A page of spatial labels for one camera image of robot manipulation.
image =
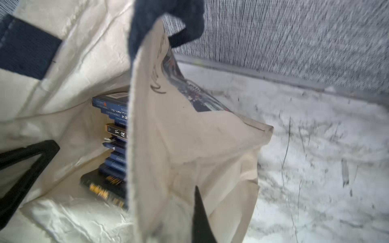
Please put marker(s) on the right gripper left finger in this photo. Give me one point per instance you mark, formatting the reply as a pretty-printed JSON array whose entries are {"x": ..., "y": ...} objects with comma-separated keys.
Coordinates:
[{"x": 44, "y": 152}]

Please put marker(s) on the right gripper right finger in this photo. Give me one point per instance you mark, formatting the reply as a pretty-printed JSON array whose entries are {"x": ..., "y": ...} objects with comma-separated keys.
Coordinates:
[{"x": 201, "y": 230}]

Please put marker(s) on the black book gold lettering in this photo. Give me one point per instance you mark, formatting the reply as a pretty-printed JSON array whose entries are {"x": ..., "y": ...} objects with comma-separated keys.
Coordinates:
[{"x": 111, "y": 189}]

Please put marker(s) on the cream canvas tote bag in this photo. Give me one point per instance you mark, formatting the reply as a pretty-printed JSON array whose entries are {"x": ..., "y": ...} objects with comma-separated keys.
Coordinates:
[{"x": 55, "y": 57}]

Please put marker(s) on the blue book stack in bag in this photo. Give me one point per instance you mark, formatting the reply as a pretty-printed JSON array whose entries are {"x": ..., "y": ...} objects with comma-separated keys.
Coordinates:
[{"x": 114, "y": 105}]

